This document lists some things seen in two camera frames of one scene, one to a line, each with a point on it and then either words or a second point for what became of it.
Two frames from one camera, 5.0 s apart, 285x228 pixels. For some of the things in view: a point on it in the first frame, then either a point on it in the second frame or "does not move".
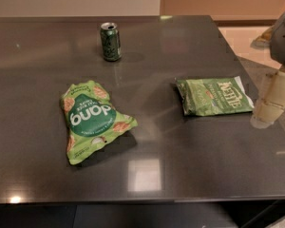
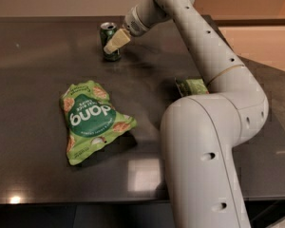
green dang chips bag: x=92 y=121 does not move
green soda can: x=111 y=41 does not move
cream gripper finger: x=276 y=93 to x=131 y=23
